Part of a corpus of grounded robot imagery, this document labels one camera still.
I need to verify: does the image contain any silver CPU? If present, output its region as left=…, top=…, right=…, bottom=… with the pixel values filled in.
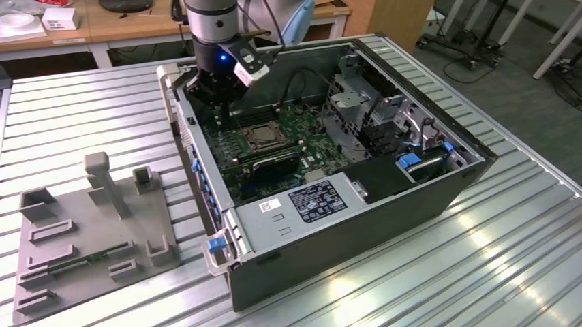
left=252, top=125, right=280, bottom=144

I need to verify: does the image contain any metal socket cover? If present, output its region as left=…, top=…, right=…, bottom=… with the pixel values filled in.
left=247, top=121, right=292, bottom=153

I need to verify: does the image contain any CPU socket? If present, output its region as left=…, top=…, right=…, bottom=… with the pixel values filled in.
left=244, top=121, right=295, bottom=153

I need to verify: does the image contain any green motherboard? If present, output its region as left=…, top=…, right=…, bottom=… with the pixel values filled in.
left=201, top=102, right=364, bottom=202

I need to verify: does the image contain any wooden desk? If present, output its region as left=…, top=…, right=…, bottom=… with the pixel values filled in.
left=0, top=0, right=354, bottom=69

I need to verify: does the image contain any metal drive cage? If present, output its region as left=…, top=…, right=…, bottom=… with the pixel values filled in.
left=324, top=54, right=378, bottom=151

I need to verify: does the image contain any black round object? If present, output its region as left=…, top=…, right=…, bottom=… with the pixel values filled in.
left=99, top=0, right=153, bottom=12

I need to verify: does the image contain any gray power supply unit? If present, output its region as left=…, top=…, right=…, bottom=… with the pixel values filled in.
left=225, top=172, right=367, bottom=262

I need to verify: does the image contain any black drive bay shroud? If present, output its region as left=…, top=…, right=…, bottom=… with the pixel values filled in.
left=343, top=158, right=410, bottom=205

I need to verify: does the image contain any white cardboard box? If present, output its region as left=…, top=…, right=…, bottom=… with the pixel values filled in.
left=40, top=7, right=83, bottom=31

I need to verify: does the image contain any wooden cabinet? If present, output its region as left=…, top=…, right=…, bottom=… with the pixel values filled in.
left=350, top=0, right=432, bottom=54

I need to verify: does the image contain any gray parts rack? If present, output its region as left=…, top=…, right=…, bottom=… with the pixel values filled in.
left=13, top=151, right=183, bottom=316

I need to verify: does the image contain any white plastic bowl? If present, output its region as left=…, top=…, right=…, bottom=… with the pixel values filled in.
left=0, top=12, right=47, bottom=38

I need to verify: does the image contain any black PC case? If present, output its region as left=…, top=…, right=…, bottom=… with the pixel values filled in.
left=156, top=33, right=499, bottom=313

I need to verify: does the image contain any green RAM stick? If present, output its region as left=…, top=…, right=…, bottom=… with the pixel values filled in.
left=44, top=251, right=113, bottom=275

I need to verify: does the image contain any black wheeled stand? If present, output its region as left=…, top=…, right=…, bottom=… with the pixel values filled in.
left=415, top=0, right=506, bottom=71

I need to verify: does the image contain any white table leg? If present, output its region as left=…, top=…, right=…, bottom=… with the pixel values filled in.
left=531, top=0, right=582, bottom=80

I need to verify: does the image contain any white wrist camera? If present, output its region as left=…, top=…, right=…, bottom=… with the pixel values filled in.
left=216, top=40, right=275, bottom=82

